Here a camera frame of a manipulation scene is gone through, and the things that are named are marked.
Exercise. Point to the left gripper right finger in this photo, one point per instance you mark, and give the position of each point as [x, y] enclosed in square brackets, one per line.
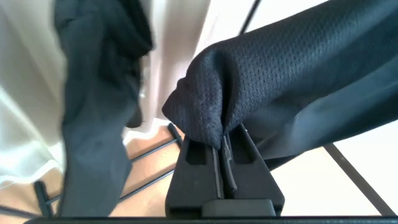
[255, 183]

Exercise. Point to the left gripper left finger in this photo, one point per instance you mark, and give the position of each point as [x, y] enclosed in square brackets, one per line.
[192, 186]

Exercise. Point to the black garment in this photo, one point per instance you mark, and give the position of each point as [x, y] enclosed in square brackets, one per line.
[280, 77]

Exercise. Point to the black shorts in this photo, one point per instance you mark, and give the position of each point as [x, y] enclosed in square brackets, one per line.
[96, 124]

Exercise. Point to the black clothes rack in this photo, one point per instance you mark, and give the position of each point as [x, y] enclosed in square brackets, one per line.
[175, 133]

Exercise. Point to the beige curtain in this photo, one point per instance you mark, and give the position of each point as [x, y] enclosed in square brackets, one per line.
[28, 77]

